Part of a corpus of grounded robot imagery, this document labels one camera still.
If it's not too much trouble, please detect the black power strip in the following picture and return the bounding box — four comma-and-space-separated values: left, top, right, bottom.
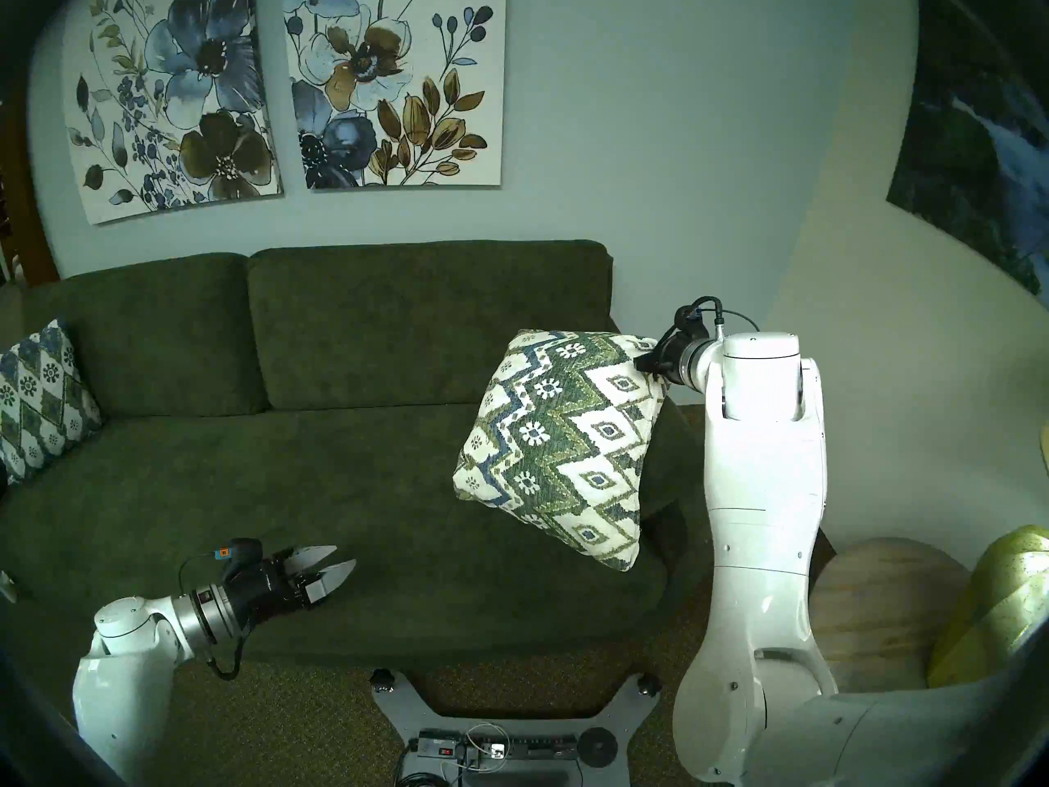
407, 732, 579, 771

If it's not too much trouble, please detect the thin white looped cable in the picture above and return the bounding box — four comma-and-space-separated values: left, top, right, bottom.
463, 722, 511, 767

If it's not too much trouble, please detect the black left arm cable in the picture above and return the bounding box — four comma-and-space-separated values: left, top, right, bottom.
179, 552, 245, 680

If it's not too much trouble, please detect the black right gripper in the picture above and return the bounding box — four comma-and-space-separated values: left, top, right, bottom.
636, 335, 697, 386

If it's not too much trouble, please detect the wide green sofa back cushion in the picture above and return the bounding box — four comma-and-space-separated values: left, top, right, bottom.
247, 240, 614, 409

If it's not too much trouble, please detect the round wooden side table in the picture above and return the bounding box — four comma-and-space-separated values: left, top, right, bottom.
811, 536, 974, 696

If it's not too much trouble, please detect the green white patterned throw pillow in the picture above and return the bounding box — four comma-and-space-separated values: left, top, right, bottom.
452, 329, 669, 571
0, 318, 105, 487

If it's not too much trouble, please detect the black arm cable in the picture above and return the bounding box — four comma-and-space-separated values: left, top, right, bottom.
660, 297, 763, 352
179, 552, 245, 680

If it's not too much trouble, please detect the brown wooden door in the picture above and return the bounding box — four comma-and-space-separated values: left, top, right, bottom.
0, 97, 60, 288

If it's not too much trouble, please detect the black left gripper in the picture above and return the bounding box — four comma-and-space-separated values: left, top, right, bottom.
223, 544, 358, 627

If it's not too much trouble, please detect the left floral wall painting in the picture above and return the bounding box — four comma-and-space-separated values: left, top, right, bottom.
61, 0, 284, 226

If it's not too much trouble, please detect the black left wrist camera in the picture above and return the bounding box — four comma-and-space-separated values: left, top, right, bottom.
213, 538, 266, 578

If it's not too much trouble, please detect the right floral wall painting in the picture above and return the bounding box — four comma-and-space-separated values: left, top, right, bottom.
281, 0, 507, 192

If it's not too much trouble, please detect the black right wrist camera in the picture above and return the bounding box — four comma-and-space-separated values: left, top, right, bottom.
674, 296, 722, 340

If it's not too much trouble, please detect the floral wall painting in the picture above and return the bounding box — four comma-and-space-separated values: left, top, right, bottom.
281, 0, 507, 192
61, 0, 284, 226

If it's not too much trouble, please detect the narrow green sofa back cushion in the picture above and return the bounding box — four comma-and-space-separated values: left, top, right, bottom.
20, 252, 269, 421

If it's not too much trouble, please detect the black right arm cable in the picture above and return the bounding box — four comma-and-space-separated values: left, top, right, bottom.
660, 297, 763, 352

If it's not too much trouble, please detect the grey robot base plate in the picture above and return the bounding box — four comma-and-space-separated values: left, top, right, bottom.
369, 669, 663, 787

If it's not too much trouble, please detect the green fabric sofa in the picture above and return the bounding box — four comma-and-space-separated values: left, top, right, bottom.
0, 240, 718, 667

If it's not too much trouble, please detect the yellow-green speckled lamp base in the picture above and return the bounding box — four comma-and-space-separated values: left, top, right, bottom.
926, 525, 1049, 707

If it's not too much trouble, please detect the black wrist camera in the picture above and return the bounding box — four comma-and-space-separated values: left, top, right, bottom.
213, 538, 266, 578
674, 296, 722, 340

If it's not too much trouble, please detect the waterfall forest wall poster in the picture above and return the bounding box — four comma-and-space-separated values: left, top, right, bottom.
885, 0, 1049, 311

